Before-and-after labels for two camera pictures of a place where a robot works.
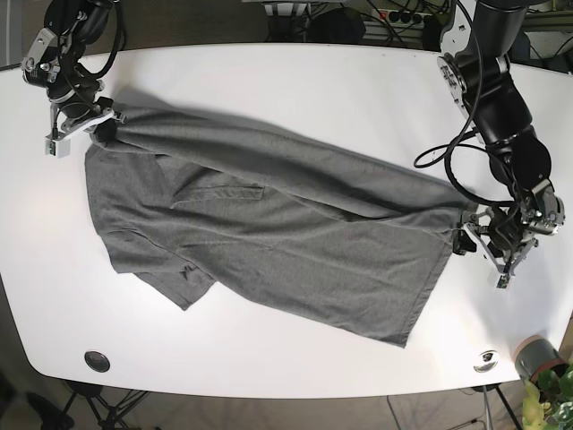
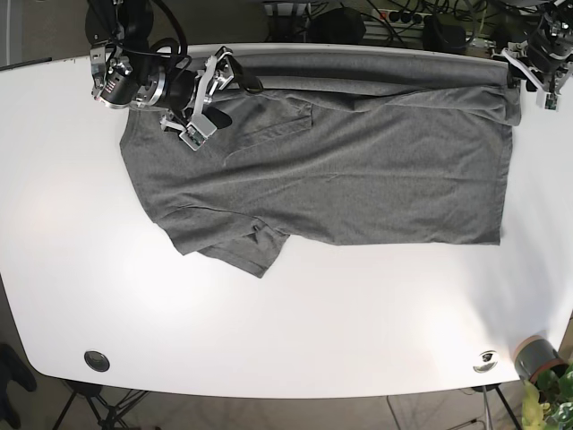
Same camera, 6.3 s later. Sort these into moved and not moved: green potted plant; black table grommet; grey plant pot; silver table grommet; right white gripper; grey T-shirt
Moved: right white gripper; grey T-shirt
Not moved: silver table grommet; green potted plant; grey plant pot; black table grommet
